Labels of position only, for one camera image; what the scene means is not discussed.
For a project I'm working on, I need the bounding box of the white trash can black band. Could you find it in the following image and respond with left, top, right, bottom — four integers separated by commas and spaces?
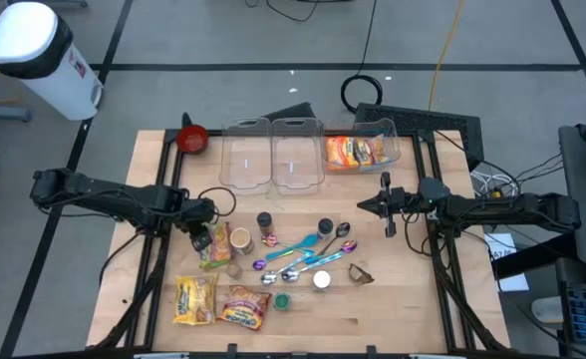
0, 1, 105, 122

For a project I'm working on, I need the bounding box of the orange ramen packet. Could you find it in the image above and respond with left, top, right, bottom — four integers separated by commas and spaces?
325, 137, 358, 169

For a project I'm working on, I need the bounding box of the grey stand base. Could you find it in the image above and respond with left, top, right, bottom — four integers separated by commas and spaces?
0, 102, 33, 124

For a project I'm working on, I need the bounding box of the dark metal spoon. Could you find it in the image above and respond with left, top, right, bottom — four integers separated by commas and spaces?
317, 221, 352, 256

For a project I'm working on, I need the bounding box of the white lid spice jar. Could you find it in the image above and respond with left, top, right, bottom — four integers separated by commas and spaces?
311, 269, 333, 291

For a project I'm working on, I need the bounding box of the black lid brown spice jar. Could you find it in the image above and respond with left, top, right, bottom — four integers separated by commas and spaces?
255, 210, 275, 236

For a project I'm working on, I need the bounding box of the black lid purple label jar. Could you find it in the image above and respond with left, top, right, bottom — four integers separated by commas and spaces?
316, 217, 335, 242

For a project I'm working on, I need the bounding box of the purple spoon green handle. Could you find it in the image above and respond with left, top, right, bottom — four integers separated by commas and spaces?
251, 248, 297, 272

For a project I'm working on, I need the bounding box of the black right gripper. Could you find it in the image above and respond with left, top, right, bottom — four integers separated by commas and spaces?
357, 172, 424, 238

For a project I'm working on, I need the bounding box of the tan lid spice jar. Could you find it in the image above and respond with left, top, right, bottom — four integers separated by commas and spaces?
228, 226, 255, 255

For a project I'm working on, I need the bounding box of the black perforated panel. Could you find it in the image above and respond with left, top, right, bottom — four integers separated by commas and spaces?
353, 103, 484, 174

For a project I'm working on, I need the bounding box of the green lid spice jar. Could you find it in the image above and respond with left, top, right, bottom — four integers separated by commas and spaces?
272, 291, 293, 312

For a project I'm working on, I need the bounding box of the black coiled floor cable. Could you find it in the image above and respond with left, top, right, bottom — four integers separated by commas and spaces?
340, 0, 385, 115

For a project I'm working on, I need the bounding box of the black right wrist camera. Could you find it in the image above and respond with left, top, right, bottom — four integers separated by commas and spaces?
419, 177, 451, 203

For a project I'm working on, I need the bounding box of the red ramen packet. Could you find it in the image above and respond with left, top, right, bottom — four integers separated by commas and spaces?
217, 284, 273, 332

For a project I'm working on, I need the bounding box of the brown orange taco mix packet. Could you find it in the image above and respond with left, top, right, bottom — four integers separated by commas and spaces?
347, 262, 375, 286

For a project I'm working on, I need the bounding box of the yellow floor cable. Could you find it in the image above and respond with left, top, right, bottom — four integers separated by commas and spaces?
426, 0, 467, 112

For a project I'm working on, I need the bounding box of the yellow ramen packet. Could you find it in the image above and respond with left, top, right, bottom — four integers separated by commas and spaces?
172, 272, 219, 327

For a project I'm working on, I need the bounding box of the clear plastic bin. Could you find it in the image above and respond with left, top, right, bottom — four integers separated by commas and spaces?
218, 117, 274, 195
270, 117, 327, 196
321, 117, 403, 176

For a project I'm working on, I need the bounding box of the black angled board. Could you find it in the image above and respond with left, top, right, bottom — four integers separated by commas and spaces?
261, 102, 319, 126

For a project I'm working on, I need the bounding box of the white cable bundle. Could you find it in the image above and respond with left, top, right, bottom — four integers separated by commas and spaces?
470, 169, 521, 200

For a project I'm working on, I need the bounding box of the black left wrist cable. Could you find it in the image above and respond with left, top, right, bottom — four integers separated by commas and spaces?
196, 185, 238, 219

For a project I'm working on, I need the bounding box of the teal plastic spoon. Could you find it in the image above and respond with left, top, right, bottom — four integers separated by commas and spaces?
264, 232, 320, 262

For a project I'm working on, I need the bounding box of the green pink ramen packet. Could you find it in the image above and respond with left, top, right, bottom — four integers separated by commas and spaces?
197, 221, 234, 271

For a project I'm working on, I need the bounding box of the white paper sheet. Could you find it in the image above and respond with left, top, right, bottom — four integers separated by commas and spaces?
484, 232, 530, 293

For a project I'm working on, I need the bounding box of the purple bowl iridescent spoon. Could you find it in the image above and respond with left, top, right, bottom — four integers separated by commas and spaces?
304, 239, 359, 266

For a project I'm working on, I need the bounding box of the red bowl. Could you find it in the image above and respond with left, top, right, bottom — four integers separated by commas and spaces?
175, 124, 209, 155

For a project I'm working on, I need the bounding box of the blue yellow food packet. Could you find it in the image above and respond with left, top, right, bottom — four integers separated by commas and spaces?
356, 135, 393, 169

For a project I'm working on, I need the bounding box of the white computer mouse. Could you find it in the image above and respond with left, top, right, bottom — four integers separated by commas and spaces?
530, 296, 567, 325

